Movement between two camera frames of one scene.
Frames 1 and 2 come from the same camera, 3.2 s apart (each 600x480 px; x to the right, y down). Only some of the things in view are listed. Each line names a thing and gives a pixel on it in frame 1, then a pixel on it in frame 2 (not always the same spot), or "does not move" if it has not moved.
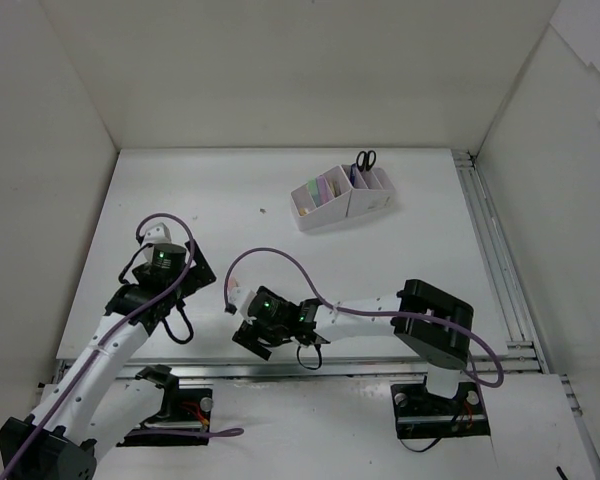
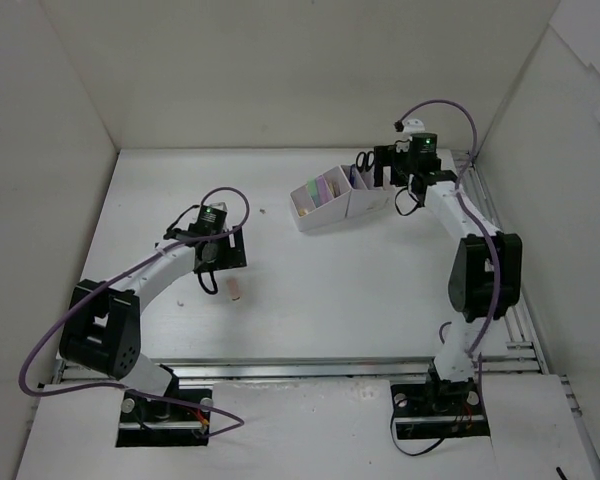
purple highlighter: [324, 192] does not move
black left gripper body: [200, 270] to [231, 248]
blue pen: [352, 173] does not move
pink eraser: [232, 284] does not move
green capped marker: [312, 188] does not move
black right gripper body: [253, 340] to [385, 164]
